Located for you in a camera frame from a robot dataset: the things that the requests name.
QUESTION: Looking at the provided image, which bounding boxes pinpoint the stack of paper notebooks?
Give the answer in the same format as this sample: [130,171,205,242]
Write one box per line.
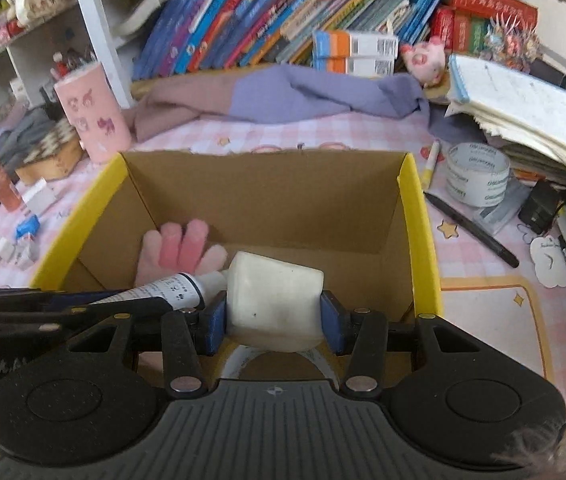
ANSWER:
[446,54,566,196]

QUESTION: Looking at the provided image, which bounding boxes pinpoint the purple cloth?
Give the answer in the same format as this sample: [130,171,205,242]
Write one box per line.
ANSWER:
[130,64,434,142]

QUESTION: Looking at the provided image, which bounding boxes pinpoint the clear tape roll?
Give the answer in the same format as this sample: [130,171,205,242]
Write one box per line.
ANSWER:
[446,142,511,207]

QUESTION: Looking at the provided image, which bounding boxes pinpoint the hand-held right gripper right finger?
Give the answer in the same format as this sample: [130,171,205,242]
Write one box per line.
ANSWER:
[319,290,489,401]

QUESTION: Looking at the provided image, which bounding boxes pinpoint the grey case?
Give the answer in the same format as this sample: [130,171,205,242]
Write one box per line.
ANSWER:
[473,180,529,233]

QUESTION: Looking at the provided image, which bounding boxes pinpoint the yellow and white marker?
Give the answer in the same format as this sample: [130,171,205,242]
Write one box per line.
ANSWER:
[421,140,441,192]

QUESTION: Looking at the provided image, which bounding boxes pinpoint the small white box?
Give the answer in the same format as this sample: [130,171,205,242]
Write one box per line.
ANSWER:
[22,180,61,213]

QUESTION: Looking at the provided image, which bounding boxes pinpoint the yellow cardboard box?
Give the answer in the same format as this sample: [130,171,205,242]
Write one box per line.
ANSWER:
[29,150,445,386]

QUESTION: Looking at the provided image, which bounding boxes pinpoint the white cloud-shaped card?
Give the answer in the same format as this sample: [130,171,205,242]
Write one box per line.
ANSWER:
[529,236,566,288]

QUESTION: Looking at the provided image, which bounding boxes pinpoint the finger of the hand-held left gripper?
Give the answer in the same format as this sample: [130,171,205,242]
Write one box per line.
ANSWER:
[0,297,164,337]
[0,287,131,312]

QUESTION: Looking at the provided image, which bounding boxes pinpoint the blue plastic packet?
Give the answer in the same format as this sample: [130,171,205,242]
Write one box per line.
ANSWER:
[15,214,41,241]

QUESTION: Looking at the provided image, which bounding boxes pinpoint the wooden chessboard box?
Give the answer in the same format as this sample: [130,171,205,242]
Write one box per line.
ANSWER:
[15,119,84,181]

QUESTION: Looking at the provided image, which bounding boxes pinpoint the pink cylindrical holder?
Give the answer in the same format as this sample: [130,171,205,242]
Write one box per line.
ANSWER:
[54,61,132,163]

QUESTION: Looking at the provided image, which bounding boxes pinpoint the fluffy grey sleeve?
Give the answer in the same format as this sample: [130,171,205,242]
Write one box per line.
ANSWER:
[490,407,566,480]

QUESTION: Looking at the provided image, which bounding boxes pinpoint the row of colourful books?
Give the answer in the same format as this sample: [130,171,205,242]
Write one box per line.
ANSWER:
[133,0,446,81]

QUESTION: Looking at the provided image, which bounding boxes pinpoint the grey clothing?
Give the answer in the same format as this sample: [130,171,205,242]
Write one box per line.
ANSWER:
[0,107,64,171]

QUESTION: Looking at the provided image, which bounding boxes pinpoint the white tube with black band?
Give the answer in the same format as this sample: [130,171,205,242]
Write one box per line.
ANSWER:
[88,270,229,311]

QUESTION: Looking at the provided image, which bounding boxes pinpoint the pink checked tablecloth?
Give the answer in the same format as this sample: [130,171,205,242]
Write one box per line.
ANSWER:
[0,105,566,411]

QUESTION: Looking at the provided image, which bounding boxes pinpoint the thick red book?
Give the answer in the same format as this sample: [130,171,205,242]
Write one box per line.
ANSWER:
[450,0,538,26]

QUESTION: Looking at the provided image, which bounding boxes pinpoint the orange and white carton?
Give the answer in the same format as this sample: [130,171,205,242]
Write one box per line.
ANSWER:
[313,56,396,77]
[313,30,398,58]

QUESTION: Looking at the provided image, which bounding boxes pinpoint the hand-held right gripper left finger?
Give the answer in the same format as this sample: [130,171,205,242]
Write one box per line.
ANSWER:
[65,291,228,401]

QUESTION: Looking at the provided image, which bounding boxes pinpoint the colourful figurine ornament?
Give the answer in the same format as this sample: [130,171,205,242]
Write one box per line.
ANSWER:
[483,15,544,68]

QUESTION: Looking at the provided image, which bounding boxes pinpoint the black pen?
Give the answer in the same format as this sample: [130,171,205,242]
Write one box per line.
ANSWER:
[423,191,520,268]

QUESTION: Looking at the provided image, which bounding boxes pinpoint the cup of brushes and pens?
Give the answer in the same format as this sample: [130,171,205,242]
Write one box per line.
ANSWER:
[50,47,98,81]

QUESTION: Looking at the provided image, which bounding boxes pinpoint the pink pig plush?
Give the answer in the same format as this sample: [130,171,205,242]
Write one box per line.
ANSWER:
[402,36,448,86]

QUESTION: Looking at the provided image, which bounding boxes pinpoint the pink glove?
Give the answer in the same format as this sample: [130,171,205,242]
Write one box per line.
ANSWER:
[135,218,228,286]

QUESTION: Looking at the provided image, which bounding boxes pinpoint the white wooden bookshelf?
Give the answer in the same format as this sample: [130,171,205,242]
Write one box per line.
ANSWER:
[0,0,566,111]

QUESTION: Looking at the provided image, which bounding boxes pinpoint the small black box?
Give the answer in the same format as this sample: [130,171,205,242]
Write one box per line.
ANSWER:
[518,179,564,236]

